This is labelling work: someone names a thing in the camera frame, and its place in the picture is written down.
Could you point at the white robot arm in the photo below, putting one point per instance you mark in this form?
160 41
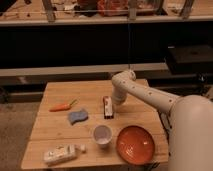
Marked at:
191 119

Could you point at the wooden shelf rack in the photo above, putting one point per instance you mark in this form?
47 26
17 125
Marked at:
89 12

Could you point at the white plastic bottle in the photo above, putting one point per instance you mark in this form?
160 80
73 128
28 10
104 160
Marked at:
63 153

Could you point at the white paper cup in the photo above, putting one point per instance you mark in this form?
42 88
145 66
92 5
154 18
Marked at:
102 135

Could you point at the orange toy carrot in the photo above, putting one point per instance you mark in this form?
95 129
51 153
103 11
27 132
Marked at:
62 107

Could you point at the blue sponge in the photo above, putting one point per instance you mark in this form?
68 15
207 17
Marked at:
77 116

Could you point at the orange plate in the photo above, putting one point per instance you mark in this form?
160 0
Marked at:
135 145

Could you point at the black box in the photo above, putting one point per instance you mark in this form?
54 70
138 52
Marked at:
194 59

